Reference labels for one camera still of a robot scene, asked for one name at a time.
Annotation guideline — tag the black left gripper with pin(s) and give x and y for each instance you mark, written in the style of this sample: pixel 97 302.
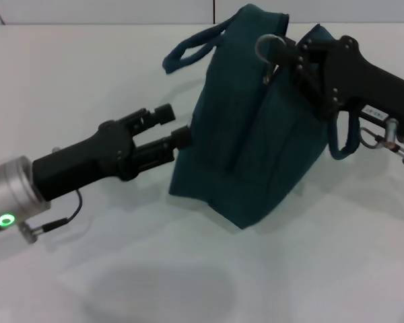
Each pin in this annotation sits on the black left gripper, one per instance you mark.
pixel 84 158

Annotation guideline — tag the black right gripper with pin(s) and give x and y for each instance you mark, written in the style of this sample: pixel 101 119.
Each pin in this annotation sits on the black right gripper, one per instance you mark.
pixel 367 80

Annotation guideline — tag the dark teal lunch bag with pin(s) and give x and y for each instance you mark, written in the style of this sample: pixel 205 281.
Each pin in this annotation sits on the dark teal lunch bag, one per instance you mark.
pixel 249 134

